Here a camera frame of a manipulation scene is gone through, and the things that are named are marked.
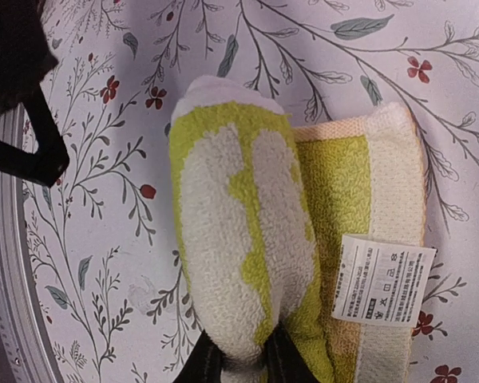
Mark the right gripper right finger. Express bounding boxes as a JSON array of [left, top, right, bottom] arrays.
[[264, 322, 319, 383]]

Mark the aluminium front rail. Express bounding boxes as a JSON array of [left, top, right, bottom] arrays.
[[0, 107, 61, 383]]

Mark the floral patterned table mat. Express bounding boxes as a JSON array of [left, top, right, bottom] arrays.
[[22, 1, 479, 382]]

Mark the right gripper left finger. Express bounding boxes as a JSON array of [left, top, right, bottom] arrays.
[[177, 333, 224, 383]]

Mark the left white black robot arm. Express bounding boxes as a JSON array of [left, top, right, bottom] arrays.
[[0, 1, 69, 188]]

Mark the green white patterned towel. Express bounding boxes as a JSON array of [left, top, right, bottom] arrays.
[[169, 76, 435, 382]]

